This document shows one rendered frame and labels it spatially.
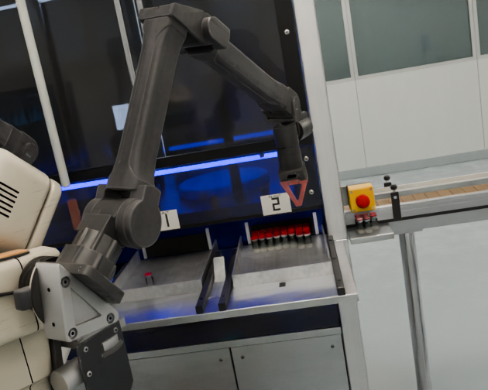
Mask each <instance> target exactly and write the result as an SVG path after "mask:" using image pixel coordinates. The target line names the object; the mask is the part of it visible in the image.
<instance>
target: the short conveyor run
mask: <svg viewBox="0 0 488 390"><path fill-rule="evenodd" d="M383 179H384V180H386V183H383V184H384V187H382V188H377V189H373V192H374V198H375V205H376V209H375V210H368V211H362V212H356V213H352V212H351V210H350V208H349V205H348V206H343V207H344V212H345V222H346V228H355V227H356V223H355V216H354V215H355V214H361V216H362V214H364V213H368V214H369V213H370V212H376V214H377V219H378V224H382V223H388V224H389V225H390V227H391V229H392V231H393V232H394V233H397V232H402V231H413V230H418V229H424V228H434V227H441V226H446V225H452V224H462V223H468V222H474V221H484V220H488V172H485V173H475V174H469V175H464V176H455V177H449V178H444V179H439V180H429V181H424V182H418V183H409V184H403V185H396V184H391V182H389V180H390V176H389V175H385V176H384V177H383Z"/></svg>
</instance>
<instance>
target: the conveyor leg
mask: <svg viewBox="0 0 488 390"><path fill-rule="evenodd" d="M418 231H423V229H418V230H413V231H402V232H397V233H394V235H395V234H398V235H399V241H400V253H401V259H402V266H403V273H404V285H405V291H406V298H407V310H408V316H409V324H410V330H411V342H412V349H413V355H414V367H415V374H416V381H417V387H418V390H432V383H431V370H430V364H429V356H428V344H427V337H426V329H425V323H424V310H423V303H422V296H421V283H420V276H419V269H418V257H417V249H416V242H415V236H414V232H418Z"/></svg>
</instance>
